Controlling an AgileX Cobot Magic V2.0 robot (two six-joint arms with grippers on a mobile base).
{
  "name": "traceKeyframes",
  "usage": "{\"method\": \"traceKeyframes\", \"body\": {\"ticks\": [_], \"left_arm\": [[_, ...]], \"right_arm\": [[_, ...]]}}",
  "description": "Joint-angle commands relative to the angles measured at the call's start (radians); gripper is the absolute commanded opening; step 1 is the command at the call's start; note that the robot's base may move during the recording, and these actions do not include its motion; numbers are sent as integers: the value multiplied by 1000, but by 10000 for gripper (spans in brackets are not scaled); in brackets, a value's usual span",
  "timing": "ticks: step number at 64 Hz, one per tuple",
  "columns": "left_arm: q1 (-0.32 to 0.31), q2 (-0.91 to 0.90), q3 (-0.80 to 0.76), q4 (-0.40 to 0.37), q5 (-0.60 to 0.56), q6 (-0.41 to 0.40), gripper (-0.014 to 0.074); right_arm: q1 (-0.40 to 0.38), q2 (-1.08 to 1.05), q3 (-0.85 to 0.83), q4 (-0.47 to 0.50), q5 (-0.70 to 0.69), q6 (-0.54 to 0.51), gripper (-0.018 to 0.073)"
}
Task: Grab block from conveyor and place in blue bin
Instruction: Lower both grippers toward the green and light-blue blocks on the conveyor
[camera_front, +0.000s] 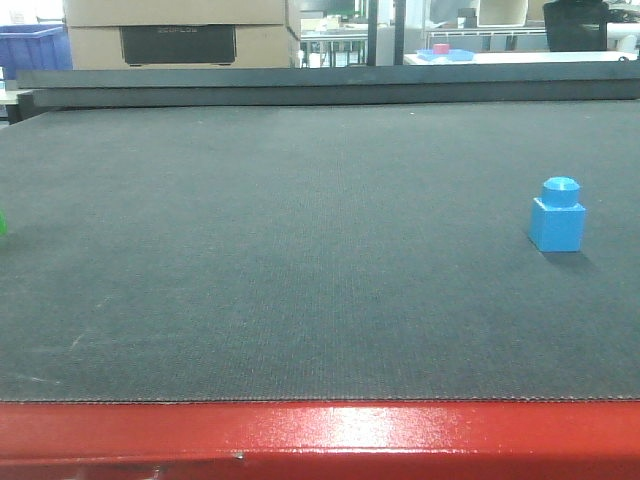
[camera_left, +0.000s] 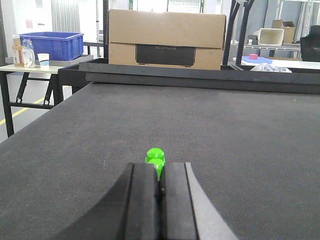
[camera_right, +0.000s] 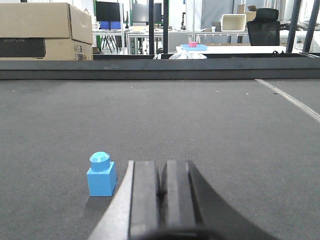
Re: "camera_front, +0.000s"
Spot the blue toy block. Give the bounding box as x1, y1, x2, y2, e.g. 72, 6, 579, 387
529, 176, 587, 253

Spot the dark conveyor belt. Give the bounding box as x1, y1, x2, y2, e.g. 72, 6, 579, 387
1, 101, 639, 401

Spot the red block in tray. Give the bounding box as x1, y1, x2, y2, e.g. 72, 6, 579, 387
432, 43, 450, 55

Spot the green block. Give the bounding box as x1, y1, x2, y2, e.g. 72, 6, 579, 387
0, 211, 7, 236

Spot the blue tray on far table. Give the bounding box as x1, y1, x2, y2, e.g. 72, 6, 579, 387
416, 49, 475, 63

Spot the cardboard box with black print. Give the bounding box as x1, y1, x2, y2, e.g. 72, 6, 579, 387
63, 0, 300, 70

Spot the black office chair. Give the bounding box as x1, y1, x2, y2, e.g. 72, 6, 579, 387
543, 1, 609, 52

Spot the blue crate in background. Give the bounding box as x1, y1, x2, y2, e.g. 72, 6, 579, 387
1, 23, 73, 80

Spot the red conveyor frame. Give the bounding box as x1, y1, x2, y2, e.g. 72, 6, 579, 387
1, 401, 639, 479

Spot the dark conveyor back rail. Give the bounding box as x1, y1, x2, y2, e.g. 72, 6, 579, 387
17, 58, 639, 108

